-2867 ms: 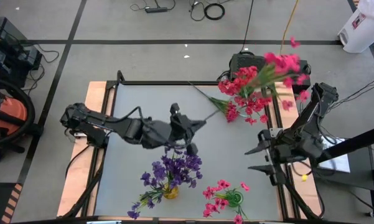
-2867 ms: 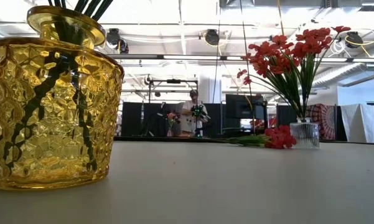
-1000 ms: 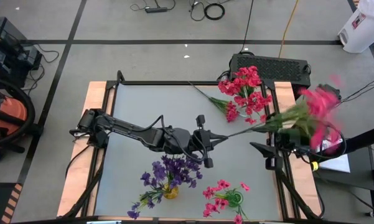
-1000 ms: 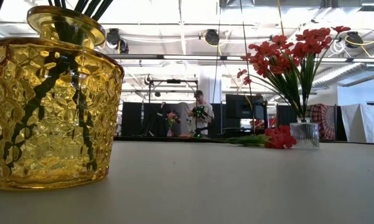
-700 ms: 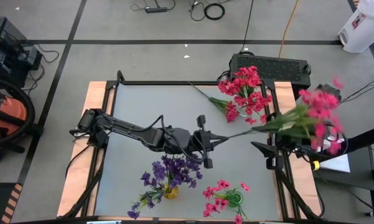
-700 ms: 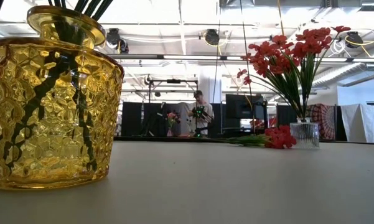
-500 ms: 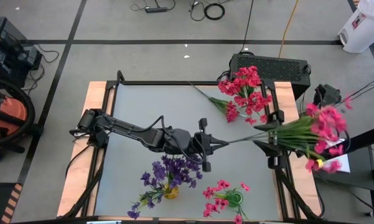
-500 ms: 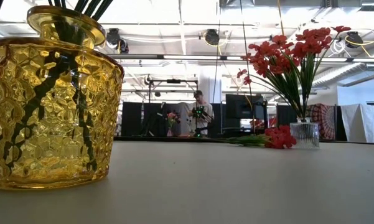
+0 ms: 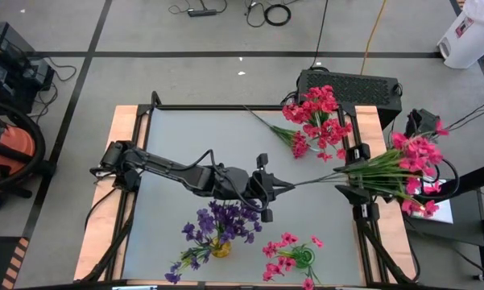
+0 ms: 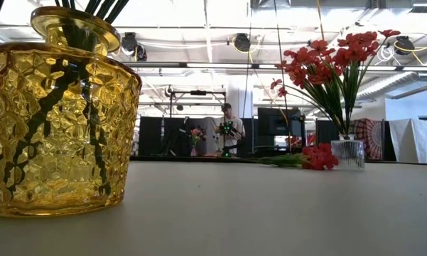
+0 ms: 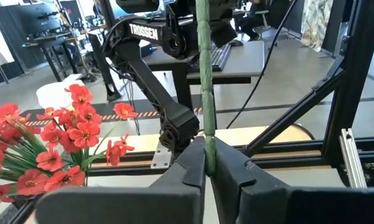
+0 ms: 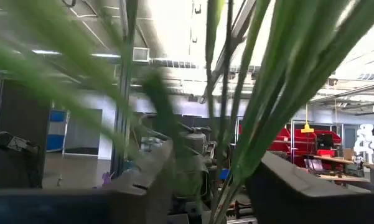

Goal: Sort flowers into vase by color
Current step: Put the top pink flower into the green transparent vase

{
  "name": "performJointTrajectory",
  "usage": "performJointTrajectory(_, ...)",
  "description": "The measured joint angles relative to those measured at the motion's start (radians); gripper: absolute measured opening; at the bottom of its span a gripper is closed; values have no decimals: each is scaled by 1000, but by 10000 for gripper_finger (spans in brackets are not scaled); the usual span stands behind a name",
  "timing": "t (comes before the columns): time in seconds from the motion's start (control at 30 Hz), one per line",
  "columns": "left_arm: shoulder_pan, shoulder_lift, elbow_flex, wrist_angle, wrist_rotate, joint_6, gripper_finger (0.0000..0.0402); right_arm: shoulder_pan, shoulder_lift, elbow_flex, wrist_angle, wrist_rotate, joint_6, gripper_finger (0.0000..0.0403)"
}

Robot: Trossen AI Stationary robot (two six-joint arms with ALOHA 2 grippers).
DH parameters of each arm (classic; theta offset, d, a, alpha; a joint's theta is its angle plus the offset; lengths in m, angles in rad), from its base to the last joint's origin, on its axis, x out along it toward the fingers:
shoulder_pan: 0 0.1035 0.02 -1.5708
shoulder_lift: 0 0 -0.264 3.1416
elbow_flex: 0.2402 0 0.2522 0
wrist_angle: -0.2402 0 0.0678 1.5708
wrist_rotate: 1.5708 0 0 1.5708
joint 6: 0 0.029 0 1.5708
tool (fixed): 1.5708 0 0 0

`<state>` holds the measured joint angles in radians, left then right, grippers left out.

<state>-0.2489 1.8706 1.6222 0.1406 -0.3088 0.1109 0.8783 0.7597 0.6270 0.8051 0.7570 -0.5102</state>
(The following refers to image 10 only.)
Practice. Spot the yellow textured glass vase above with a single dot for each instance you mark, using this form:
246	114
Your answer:
57	167

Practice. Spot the clear ribbed glass vase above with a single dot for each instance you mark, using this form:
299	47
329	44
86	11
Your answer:
348	154

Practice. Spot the red artificial flower bunch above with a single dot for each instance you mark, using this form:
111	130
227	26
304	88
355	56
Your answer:
305	57
321	158

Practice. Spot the white draped cover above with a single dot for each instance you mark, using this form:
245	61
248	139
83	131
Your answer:
410	138

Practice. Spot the person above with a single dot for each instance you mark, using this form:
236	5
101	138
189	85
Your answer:
239	122

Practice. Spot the black monitor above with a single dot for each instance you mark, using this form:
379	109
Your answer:
270	122

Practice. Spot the patterned mandala tapestry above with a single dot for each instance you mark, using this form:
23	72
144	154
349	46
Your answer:
373	138

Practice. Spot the pink flower bunch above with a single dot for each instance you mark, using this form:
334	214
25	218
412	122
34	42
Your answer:
196	134

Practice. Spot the black metal frame rig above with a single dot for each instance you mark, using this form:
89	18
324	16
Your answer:
199	92

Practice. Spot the long ceiling light bar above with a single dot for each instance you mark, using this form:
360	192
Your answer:
216	66

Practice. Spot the green stems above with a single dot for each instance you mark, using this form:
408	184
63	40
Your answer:
39	117

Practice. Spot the black partition panel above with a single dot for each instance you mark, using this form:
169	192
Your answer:
249	131
321	135
151	135

